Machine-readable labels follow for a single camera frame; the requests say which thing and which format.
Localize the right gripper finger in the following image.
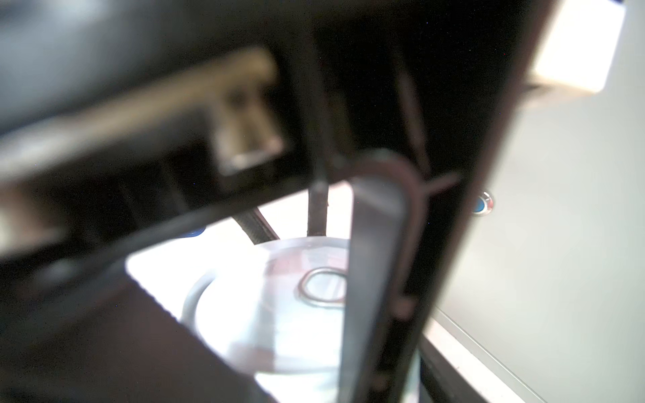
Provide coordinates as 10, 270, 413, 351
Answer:
418, 337, 486, 403

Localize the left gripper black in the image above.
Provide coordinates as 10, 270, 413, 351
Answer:
1, 1, 554, 402

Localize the teal can front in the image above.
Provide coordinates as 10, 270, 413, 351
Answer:
178, 236, 422, 403

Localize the grey metal cabinet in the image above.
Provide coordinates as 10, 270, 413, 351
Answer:
436, 1, 644, 402

